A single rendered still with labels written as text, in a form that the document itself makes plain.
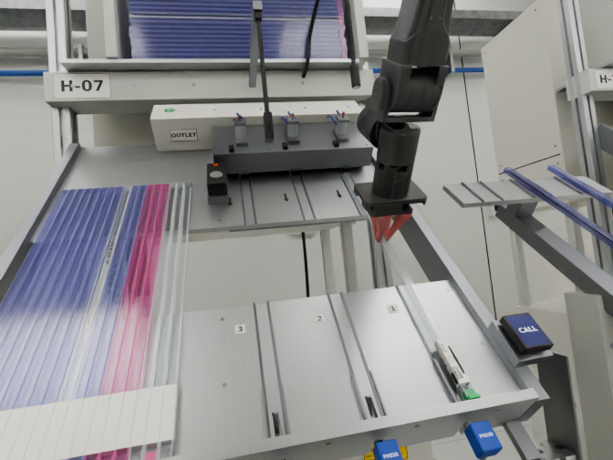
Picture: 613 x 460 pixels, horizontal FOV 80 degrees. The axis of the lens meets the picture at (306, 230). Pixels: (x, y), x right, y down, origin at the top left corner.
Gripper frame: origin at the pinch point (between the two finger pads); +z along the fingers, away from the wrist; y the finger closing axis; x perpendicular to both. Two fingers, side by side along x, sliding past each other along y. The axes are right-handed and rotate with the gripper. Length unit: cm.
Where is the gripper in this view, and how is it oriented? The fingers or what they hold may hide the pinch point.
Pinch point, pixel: (381, 235)
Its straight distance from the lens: 65.3
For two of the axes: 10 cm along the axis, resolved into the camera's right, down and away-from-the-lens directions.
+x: 2.1, 5.7, -7.9
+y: -9.8, 1.1, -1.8
